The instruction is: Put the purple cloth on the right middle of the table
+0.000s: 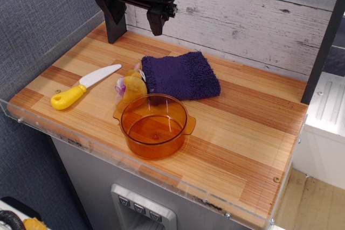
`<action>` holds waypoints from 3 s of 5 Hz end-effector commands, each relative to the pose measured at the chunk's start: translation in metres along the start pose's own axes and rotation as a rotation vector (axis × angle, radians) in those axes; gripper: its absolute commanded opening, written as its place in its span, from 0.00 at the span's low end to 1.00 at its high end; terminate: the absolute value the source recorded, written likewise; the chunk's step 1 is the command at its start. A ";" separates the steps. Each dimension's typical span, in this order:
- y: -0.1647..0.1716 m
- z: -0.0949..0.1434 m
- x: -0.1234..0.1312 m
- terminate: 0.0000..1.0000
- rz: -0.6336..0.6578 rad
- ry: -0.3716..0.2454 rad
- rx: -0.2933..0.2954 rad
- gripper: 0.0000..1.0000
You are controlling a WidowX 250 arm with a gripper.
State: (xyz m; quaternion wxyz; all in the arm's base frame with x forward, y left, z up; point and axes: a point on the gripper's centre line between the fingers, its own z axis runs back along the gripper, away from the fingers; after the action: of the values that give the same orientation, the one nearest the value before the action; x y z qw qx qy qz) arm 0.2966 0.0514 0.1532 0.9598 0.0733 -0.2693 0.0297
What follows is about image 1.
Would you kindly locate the purple terry cloth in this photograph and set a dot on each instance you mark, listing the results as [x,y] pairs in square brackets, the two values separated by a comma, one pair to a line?
[185,77]

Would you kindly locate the yellow plush toy with purple flower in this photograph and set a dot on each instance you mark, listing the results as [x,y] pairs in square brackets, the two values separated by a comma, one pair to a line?
[131,86]

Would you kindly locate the orange transparent plastic pot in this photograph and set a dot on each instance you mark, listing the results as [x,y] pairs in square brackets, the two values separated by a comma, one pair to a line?
[155,126]

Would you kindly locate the clear acrylic table guard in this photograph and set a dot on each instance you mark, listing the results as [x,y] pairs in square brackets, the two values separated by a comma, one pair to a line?
[241,142]

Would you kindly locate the silver dispenser button panel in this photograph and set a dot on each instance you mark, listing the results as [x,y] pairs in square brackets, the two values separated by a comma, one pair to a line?
[138,212]

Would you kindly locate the white ribbed appliance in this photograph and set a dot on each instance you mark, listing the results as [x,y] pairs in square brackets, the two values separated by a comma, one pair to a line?
[326,108]

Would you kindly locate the black and yellow object bottom left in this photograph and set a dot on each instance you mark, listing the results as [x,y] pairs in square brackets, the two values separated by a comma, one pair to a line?
[17,215]

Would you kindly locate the dark grey left post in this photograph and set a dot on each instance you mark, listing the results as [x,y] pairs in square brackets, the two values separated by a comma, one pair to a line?
[115,31]

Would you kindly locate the dark grey post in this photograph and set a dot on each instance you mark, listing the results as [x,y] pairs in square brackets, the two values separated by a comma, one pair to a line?
[330,33]
[115,31]

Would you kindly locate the yellow handled white toy knife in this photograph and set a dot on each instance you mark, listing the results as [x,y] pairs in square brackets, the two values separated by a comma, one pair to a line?
[67,98]

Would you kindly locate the dark grey right post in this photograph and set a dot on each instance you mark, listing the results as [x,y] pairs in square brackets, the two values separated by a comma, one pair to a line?
[330,33]

